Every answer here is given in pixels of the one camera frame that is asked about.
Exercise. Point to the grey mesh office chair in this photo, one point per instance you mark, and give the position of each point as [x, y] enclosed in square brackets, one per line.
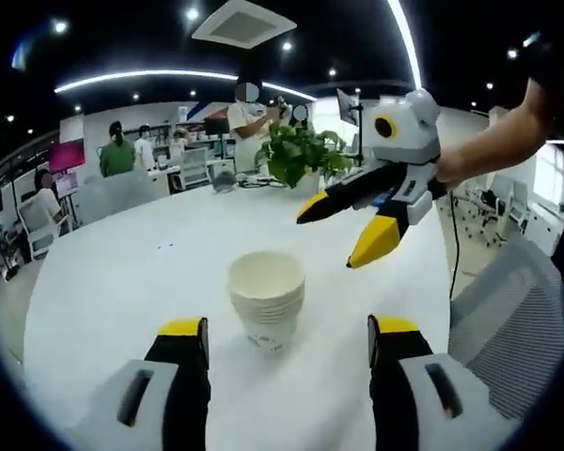
[507, 300]

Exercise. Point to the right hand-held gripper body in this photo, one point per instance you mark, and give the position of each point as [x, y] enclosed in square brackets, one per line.
[409, 136]

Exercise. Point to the person's right hand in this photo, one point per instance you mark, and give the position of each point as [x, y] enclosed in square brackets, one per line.
[449, 171]

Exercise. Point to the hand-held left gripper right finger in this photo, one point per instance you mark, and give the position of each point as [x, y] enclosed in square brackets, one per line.
[395, 376]

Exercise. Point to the pink wall screen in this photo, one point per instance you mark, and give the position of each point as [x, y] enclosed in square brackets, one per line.
[67, 157]

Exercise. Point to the curved ceiling light strip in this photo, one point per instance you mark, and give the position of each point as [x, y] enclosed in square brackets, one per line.
[411, 42]

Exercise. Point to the group of white office chairs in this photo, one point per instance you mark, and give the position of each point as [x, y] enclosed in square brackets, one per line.
[498, 206]

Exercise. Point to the white table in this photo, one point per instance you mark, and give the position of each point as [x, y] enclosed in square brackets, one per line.
[122, 282]

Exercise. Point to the long curved light strip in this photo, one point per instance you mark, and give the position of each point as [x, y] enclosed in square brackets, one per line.
[169, 73]

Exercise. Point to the potted green plant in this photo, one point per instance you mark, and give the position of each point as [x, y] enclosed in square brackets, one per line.
[291, 150]

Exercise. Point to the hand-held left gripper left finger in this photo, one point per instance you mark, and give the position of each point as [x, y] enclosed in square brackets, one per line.
[183, 376]

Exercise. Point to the ceiling air vent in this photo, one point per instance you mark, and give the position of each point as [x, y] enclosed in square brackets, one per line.
[244, 23]

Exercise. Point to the grey rounded cap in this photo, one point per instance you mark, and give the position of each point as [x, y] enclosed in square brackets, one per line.
[224, 183]

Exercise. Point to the stack of white paper cups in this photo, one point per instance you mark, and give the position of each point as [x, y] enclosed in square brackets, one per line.
[268, 329]

